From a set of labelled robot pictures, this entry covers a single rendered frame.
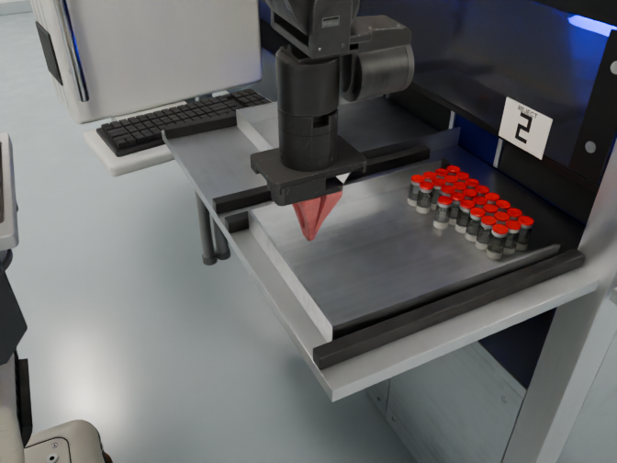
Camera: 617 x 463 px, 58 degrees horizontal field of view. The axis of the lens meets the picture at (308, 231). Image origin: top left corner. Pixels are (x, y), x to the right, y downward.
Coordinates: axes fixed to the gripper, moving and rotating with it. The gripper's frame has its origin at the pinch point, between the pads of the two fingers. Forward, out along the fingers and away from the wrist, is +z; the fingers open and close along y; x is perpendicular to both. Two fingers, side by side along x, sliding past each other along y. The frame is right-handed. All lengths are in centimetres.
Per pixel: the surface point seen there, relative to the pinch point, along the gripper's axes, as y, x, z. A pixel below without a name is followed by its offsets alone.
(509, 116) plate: 37.0, 9.7, -1.9
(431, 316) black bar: 11.8, -8.5, 10.6
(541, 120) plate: 37.0, 4.1, -3.5
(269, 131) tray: 15, 48, 13
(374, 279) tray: 10.3, 1.6, 12.3
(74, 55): -14, 79, 3
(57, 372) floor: -41, 92, 101
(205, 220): 13, 99, 65
